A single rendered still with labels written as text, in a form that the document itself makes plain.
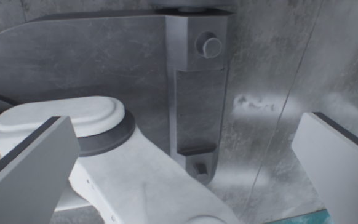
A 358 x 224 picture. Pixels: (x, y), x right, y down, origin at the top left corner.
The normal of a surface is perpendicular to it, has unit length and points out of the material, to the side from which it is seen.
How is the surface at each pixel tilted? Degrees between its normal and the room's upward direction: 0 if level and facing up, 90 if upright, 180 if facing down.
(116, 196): 90
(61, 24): 0
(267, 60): 0
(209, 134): 0
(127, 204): 90
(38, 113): 90
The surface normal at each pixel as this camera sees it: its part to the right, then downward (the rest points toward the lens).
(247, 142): 0.22, 0.51
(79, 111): 0.00, -0.85
